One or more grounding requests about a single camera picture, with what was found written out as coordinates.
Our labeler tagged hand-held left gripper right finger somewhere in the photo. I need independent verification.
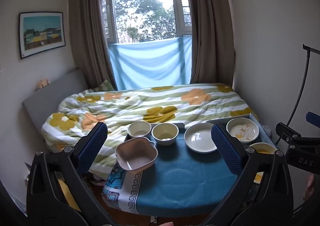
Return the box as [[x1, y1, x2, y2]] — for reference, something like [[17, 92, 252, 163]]
[[207, 123, 294, 226]]

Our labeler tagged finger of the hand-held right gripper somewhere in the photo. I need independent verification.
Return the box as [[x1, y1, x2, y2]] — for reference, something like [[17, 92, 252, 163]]
[[275, 122, 320, 146], [306, 111, 320, 129]]

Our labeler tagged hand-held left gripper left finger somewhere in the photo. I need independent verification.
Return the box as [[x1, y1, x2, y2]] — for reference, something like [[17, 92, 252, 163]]
[[26, 121, 118, 226]]

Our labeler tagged cream plate with yellow print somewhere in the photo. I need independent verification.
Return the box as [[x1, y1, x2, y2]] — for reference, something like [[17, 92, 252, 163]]
[[226, 117, 260, 143]]

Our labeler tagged white plate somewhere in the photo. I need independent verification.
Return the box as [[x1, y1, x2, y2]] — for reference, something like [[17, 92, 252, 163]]
[[184, 123, 218, 154]]

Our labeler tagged yellow-lined bowl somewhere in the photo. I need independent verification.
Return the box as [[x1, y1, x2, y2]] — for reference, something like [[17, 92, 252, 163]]
[[249, 142, 278, 155]]

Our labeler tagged person's right hand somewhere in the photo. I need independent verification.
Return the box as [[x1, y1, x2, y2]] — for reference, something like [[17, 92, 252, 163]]
[[303, 173, 315, 201]]

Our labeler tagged small white bowl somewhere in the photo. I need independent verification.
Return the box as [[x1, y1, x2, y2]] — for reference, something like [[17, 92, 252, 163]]
[[127, 121, 152, 139]]

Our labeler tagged blue patterned tablecloth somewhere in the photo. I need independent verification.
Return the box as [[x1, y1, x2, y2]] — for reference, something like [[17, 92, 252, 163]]
[[102, 122, 265, 218]]

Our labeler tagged cream round bowl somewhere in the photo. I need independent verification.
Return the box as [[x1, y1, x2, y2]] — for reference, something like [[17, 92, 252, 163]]
[[152, 123, 179, 146]]

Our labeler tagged green pillow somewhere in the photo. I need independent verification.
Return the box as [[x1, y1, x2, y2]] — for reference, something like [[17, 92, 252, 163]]
[[94, 79, 116, 91]]

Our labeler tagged grey bed headboard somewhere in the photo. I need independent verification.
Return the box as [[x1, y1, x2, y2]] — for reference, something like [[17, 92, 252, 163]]
[[22, 69, 88, 142]]

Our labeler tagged floral striped blanket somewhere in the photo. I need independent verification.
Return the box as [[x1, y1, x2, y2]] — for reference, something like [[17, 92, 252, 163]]
[[41, 83, 252, 174]]

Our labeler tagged plush toy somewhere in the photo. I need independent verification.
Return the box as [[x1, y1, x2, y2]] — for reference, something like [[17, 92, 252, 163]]
[[35, 79, 51, 91]]

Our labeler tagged light blue hanging cloth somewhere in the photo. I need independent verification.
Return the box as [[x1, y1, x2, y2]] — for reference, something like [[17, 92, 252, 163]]
[[107, 35, 193, 90]]

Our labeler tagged window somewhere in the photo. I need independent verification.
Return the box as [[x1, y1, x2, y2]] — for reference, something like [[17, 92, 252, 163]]
[[100, 0, 193, 44]]

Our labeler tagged black cable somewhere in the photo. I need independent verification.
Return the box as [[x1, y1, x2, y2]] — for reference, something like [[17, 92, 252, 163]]
[[287, 49, 312, 129]]

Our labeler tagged black metal bracket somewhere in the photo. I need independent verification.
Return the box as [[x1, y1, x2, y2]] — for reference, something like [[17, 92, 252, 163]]
[[302, 44, 320, 55]]

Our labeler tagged framed wall picture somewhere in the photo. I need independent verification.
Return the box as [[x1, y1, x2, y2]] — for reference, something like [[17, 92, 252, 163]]
[[19, 12, 66, 60]]

